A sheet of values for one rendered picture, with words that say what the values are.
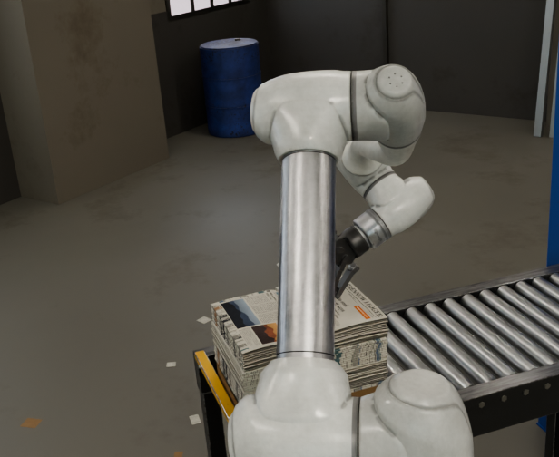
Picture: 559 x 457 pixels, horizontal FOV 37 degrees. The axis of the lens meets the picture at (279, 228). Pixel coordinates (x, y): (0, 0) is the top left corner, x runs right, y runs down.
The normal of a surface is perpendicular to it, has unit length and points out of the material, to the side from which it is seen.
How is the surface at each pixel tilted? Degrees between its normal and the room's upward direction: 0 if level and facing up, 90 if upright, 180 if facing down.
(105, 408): 0
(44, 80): 90
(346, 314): 3
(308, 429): 38
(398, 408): 52
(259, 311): 1
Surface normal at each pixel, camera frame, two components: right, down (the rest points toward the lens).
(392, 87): 0.05, -0.39
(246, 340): -0.11, -0.90
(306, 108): -0.12, -0.22
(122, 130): 0.82, 0.16
